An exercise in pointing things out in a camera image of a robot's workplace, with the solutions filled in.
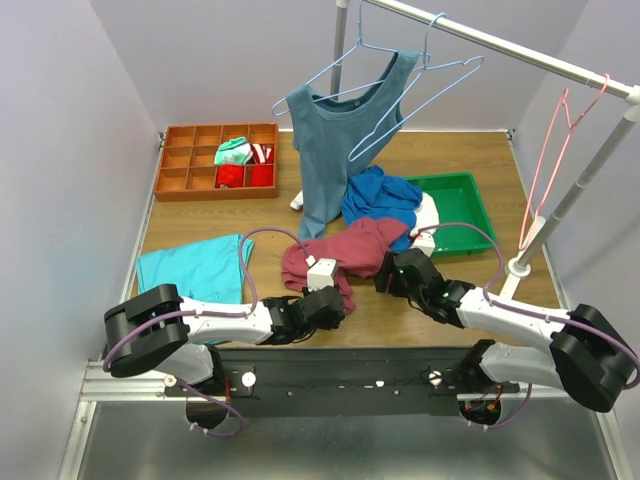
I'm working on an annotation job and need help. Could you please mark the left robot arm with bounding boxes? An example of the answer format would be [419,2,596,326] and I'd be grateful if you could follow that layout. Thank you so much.
[103,284,345,396]

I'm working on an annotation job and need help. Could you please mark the white cloth in tray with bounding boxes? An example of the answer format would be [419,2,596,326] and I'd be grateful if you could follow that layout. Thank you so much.
[409,192,440,238]

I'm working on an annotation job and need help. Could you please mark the bright blue ribbed tank top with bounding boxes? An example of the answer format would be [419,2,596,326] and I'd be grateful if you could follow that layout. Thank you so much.
[341,165,423,231]

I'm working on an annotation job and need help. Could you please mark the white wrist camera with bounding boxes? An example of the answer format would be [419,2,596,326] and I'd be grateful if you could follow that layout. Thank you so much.
[411,231,436,257]
[306,258,338,291]

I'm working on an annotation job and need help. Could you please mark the light blue wire hanger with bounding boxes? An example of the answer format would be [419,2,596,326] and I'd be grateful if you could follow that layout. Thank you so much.
[347,12,486,162]

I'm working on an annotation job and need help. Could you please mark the metal clothes rack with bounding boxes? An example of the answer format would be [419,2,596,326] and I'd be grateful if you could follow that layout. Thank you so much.
[289,0,640,311]

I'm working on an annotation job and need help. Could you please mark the blue hanger holding tank top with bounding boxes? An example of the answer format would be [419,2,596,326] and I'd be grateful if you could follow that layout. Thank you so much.
[271,0,431,117]

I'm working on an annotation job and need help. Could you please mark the red white striped sock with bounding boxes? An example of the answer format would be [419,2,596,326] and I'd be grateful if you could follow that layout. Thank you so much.
[251,143,274,165]

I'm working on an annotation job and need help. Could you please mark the black table edge rail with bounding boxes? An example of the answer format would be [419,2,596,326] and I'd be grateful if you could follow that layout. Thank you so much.
[163,340,520,429]

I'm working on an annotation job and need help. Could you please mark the red cloth in left compartment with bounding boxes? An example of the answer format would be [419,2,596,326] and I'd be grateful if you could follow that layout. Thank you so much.
[215,164,245,189]

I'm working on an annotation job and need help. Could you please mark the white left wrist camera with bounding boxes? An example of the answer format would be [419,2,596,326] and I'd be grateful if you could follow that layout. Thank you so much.
[306,258,338,291]

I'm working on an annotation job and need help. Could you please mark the red cloth in compartment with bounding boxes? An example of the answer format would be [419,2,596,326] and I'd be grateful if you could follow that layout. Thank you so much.
[249,164,274,188]
[215,164,245,189]

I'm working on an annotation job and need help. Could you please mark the red cloth in right compartment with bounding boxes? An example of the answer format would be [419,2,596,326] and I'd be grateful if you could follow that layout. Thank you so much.
[249,164,274,188]

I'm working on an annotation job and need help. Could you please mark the turquoise folded shorts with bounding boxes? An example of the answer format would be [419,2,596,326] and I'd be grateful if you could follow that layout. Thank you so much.
[136,234,254,304]

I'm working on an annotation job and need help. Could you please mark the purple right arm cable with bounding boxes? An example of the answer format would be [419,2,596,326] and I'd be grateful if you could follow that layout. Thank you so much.
[414,222,640,431]

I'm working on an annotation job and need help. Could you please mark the teal blue tank top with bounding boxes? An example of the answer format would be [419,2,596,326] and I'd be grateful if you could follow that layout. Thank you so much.
[286,50,419,240]

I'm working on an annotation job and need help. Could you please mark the green white sock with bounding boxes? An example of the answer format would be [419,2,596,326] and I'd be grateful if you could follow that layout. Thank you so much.
[214,136,253,165]

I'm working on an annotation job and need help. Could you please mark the maroon tank top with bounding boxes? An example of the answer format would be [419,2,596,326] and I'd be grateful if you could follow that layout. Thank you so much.
[281,217,408,315]

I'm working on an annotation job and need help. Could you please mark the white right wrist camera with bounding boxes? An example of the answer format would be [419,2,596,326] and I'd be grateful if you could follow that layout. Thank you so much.
[411,231,436,257]

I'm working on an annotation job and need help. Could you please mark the pink wire hanger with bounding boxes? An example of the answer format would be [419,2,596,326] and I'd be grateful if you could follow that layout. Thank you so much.
[517,73,612,252]

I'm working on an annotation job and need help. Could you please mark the orange compartment organizer box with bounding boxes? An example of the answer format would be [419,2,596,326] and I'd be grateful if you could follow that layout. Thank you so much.
[154,123,279,202]

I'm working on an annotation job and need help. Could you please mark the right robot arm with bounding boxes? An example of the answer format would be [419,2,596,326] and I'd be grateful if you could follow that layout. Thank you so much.
[375,249,638,412]

